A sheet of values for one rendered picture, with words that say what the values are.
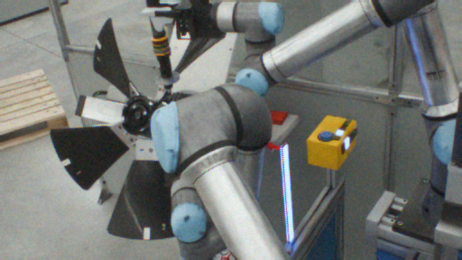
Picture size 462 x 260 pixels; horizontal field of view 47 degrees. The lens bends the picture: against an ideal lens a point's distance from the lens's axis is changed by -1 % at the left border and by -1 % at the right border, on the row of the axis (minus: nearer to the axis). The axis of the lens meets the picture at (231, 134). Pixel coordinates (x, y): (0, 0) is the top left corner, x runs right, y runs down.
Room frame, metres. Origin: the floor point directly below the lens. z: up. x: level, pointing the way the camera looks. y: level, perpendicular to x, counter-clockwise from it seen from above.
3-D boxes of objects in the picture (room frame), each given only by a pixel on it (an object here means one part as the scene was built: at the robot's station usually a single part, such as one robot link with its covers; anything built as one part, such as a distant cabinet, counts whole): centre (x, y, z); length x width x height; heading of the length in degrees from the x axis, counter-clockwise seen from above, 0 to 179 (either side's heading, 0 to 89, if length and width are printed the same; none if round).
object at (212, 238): (0.97, 0.10, 1.08); 0.11 x 0.08 x 0.11; 117
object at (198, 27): (1.32, 0.04, 1.50); 0.12 x 0.08 x 0.09; 65
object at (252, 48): (1.24, -0.10, 1.41); 0.11 x 0.08 x 0.11; 165
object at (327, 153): (1.41, -0.31, 1.02); 0.16 x 0.10 x 0.11; 145
